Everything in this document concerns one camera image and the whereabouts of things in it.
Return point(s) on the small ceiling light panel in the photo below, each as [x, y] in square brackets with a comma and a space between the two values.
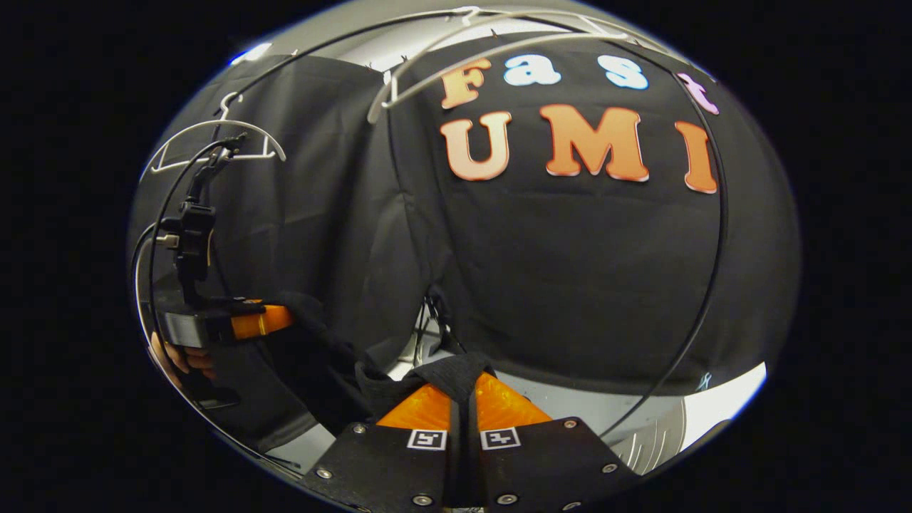
[251, 54]

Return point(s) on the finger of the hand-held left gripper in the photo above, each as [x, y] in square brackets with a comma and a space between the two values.
[263, 322]

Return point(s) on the black knit jacket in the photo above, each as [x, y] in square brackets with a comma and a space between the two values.
[442, 374]

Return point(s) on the black stand legs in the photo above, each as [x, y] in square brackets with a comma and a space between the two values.
[436, 320]

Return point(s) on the black clothes rack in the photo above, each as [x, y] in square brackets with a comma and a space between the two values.
[723, 221]

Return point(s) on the empty white clothes hanger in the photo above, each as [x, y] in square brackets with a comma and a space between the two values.
[214, 122]

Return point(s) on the black backdrop cloth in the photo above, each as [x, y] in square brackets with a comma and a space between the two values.
[570, 285]

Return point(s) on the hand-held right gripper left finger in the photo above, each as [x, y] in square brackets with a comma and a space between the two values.
[385, 463]

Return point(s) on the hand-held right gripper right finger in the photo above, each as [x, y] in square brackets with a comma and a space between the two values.
[548, 463]

